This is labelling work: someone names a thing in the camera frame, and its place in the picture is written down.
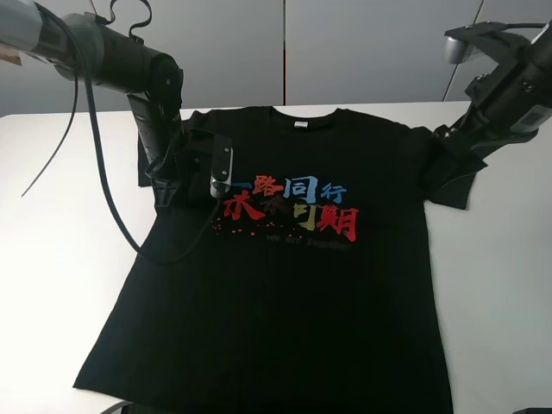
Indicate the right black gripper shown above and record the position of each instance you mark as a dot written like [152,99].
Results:
[477,132]

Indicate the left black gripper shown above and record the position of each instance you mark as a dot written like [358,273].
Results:
[160,133]

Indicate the black printed t-shirt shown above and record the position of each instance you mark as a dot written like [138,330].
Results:
[309,291]

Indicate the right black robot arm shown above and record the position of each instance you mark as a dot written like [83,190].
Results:
[522,53]

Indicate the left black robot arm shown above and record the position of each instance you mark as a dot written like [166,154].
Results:
[83,46]

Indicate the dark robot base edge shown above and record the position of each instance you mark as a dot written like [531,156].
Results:
[117,408]

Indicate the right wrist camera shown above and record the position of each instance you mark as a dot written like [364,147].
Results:
[461,43]

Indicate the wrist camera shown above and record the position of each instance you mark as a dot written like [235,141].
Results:
[461,43]
[221,166]

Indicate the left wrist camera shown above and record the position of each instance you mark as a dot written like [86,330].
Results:
[221,166]

